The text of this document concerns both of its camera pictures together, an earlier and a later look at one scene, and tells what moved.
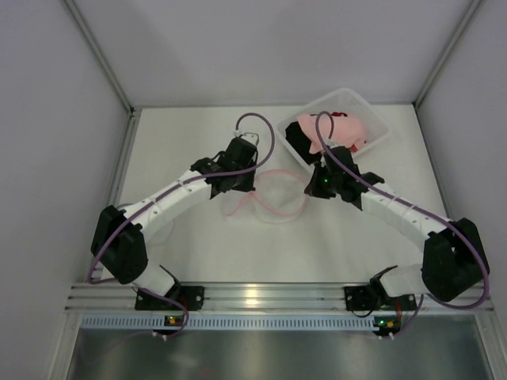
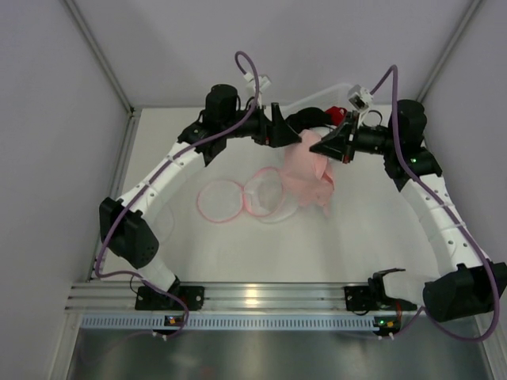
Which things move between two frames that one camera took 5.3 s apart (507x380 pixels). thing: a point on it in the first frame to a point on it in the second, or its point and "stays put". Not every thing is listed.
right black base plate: (360, 298) stays put
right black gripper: (339, 159) to (349, 137)
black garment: (298, 138) to (307, 118)
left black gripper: (241, 148) to (272, 127)
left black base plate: (191, 297) stays put
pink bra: (348, 130) to (307, 175)
